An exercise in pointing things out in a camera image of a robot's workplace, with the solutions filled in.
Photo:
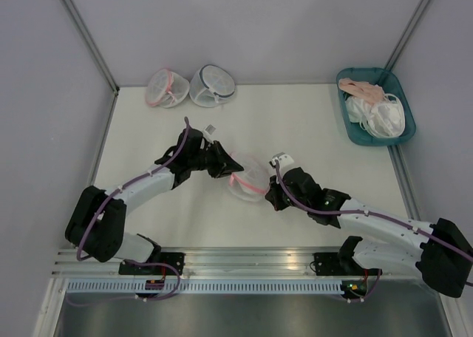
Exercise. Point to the blue-trim mesh laundry bag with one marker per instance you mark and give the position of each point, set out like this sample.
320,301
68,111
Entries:
211,86

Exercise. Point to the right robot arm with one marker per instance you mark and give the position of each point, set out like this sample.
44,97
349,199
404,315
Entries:
437,253

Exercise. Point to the pink-trim mesh laundry bag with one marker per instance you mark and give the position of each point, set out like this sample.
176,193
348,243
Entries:
166,89

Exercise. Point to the pink-zip mesh laundry bag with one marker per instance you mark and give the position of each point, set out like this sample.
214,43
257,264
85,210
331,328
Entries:
252,183

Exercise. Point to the slotted cable duct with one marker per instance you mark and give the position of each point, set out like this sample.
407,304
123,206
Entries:
217,286

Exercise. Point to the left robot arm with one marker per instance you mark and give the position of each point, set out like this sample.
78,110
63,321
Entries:
97,225

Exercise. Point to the aluminium frame post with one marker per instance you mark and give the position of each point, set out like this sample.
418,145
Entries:
408,32
86,36

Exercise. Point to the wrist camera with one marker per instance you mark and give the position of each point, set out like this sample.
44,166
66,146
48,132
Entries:
209,129
282,160

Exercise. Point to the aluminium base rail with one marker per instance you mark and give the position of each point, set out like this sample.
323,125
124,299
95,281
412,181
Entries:
240,263

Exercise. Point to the white bra in basket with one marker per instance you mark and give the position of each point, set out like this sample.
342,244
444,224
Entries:
384,120

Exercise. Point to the left aluminium frame post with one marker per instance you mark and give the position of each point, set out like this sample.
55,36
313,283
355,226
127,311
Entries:
86,36

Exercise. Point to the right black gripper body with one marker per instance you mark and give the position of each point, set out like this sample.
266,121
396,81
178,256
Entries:
279,199

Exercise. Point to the right aluminium frame post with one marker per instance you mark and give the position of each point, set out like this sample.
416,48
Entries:
408,32

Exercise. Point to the teal plastic basket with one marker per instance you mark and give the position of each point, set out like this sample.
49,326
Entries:
390,85

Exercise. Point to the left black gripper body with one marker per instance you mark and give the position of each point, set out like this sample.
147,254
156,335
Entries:
199,161

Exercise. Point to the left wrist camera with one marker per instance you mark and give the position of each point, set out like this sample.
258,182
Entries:
209,129

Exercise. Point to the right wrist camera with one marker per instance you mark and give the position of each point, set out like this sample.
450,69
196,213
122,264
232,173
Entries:
282,160

